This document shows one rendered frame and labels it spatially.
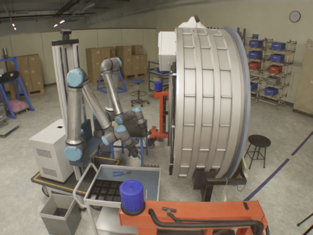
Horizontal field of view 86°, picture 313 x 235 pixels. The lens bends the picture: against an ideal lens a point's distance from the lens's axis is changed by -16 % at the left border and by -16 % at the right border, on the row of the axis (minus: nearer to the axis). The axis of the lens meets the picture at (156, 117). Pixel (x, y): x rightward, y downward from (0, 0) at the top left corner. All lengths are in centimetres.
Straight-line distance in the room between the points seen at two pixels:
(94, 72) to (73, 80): 678
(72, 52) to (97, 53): 616
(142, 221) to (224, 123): 76
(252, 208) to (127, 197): 65
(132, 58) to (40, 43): 392
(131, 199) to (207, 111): 69
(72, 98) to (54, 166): 96
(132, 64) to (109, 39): 171
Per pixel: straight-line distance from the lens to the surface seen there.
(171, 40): 148
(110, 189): 164
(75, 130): 161
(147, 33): 1061
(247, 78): 132
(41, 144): 220
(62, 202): 231
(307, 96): 603
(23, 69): 783
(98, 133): 225
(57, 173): 230
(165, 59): 141
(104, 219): 192
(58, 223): 213
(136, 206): 100
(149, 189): 162
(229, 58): 139
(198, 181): 161
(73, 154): 168
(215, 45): 145
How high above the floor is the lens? 177
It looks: 23 degrees down
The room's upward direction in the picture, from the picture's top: straight up
